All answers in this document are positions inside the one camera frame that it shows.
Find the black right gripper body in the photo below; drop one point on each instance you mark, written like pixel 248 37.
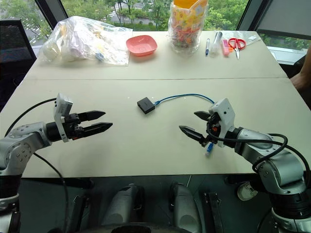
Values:
pixel 213 128

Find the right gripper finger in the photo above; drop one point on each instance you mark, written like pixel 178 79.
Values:
pixel 203 115
pixel 193 133

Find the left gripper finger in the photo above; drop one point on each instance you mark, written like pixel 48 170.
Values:
pixel 93 114
pixel 97 128

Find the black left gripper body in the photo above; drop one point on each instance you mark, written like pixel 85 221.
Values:
pixel 73 131

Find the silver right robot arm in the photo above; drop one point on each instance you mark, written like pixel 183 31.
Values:
pixel 279 170

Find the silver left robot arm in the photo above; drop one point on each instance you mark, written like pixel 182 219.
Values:
pixel 22 143

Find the black adapter box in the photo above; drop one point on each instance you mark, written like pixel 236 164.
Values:
pixel 145 105

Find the blue and white marker pen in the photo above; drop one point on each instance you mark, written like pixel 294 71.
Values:
pixel 207 47

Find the pink highlighter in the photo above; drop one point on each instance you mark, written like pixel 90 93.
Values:
pixel 226 48

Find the clear plastic tube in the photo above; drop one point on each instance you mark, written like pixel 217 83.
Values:
pixel 215 44

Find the white round disc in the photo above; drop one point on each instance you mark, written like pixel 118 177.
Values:
pixel 246 191

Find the gray rounded leg shell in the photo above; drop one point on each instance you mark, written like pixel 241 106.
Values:
pixel 185 206
pixel 121 206

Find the clear plastic bag with items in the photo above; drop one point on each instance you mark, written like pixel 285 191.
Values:
pixel 82 41

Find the pink plastic bowl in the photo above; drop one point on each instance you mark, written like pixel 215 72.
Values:
pixel 141 46

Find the bag of colourful items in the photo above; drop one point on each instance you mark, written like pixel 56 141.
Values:
pixel 185 29

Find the flat clear plastic sleeve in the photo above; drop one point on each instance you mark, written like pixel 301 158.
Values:
pixel 251 36

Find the black mesh chair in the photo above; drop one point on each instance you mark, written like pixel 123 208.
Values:
pixel 14 41

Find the gray window blind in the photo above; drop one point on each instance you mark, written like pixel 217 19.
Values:
pixel 286 17

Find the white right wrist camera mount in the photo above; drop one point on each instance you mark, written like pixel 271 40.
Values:
pixel 226 114

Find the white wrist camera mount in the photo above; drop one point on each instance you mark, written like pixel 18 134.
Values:
pixel 60 106
pixel 226 114

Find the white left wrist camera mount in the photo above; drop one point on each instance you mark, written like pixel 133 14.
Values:
pixel 60 106

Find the black table frame bar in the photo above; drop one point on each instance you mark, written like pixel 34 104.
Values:
pixel 56 183

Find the dark window frame post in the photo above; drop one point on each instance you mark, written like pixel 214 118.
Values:
pixel 52 12
pixel 252 13

